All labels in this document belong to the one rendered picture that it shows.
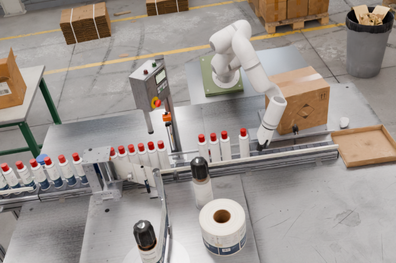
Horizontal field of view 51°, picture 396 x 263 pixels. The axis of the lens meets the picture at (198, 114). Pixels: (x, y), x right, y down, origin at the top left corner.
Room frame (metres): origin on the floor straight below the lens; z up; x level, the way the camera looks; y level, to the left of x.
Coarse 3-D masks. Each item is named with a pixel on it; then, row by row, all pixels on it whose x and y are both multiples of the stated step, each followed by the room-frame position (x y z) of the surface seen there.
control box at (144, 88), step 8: (144, 64) 1.79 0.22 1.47; (160, 64) 1.76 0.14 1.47; (136, 72) 1.72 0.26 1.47; (152, 72) 1.70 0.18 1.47; (136, 80) 1.67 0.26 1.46; (144, 80) 1.65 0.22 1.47; (152, 80) 1.68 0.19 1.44; (136, 88) 1.68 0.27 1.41; (144, 88) 1.65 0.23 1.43; (152, 88) 1.67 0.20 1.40; (168, 88) 1.76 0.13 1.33; (136, 96) 1.68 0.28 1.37; (144, 96) 1.65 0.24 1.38; (152, 96) 1.66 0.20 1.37; (160, 96) 1.71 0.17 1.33; (136, 104) 1.69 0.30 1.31; (144, 104) 1.66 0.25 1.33; (152, 104) 1.65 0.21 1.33
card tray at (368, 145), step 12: (336, 132) 1.77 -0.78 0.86; (348, 132) 1.77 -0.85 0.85; (360, 132) 1.76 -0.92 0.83; (372, 132) 1.75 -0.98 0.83; (384, 132) 1.73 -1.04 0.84; (348, 144) 1.68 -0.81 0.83; (360, 144) 1.66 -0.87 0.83; (372, 144) 1.65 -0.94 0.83; (384, 144) 1.64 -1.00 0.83; (348, 156) 1.59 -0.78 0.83; (360, 156) 1.57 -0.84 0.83; (372, 156) 1.56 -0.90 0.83; (384, 156) 1.51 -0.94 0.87
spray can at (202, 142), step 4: (200, 136) 1.65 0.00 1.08; (200, 140) 1.64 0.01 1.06; (204, 140) 1.64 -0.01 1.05; (200, 144) 1.63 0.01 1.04; (204, 144) 1.63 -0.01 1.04; (200, 148) 1.63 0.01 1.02; (204, 148) 1.63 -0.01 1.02; (200, 152) 1.63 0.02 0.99; (204, 152) 1.63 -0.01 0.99; (208, 152) 1.64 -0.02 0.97; (204, 156) 1.63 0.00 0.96; (208, 156) 1.64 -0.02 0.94; (208, 160) 1.63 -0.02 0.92
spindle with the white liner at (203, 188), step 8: (192, 160) 1.38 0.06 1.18; (200, 160) 1.36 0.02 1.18; (192, 168) 1.35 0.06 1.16; (200, 168) 1.34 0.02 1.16; (208, 168) 1.36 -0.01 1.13; (200, 176) 1.33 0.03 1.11; (208, 176) 1.37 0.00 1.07; (200, 184) 1.33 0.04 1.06; (208, 184) 1.34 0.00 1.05; (200, 192) 1.33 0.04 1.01; (208, 192) 1.33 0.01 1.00; (200, 200) 1.33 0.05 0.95; (208, 200) 1.33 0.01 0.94; (200, 208) 1.34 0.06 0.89
